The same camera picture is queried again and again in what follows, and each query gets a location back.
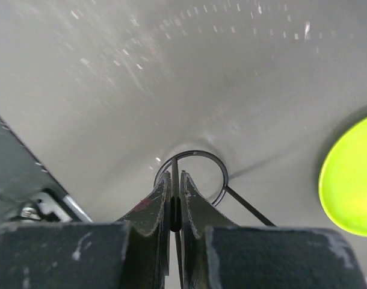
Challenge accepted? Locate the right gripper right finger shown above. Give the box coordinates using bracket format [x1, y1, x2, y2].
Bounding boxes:
[180, 172, 367, 288]

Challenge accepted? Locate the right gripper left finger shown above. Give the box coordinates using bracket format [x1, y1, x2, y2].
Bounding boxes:
[0, 172, 171, 288]

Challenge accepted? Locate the black wire ring stand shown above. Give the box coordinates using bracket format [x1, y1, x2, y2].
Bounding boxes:
[153, 149, 277, 289]

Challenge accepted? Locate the lime green plate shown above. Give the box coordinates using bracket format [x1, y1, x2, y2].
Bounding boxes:
[318, 117, 367, 237]

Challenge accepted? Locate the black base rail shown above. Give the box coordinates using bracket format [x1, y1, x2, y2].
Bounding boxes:
[0, 117, 91, 224]

